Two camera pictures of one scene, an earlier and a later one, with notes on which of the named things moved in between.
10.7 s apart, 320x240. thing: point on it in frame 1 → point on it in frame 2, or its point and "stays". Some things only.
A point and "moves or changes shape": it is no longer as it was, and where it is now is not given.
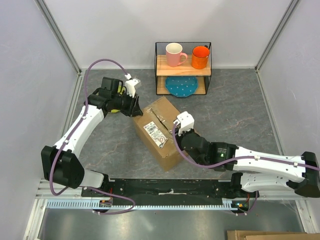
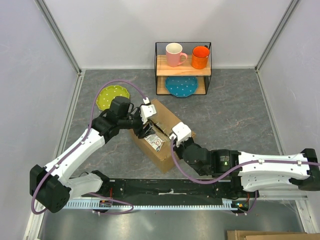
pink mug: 174,51 stays
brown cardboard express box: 155,125 moves or changes shape
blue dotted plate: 181,86 stays
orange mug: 200,55 stays
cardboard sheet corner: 261,235 stays
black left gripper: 127,111 → 141,132
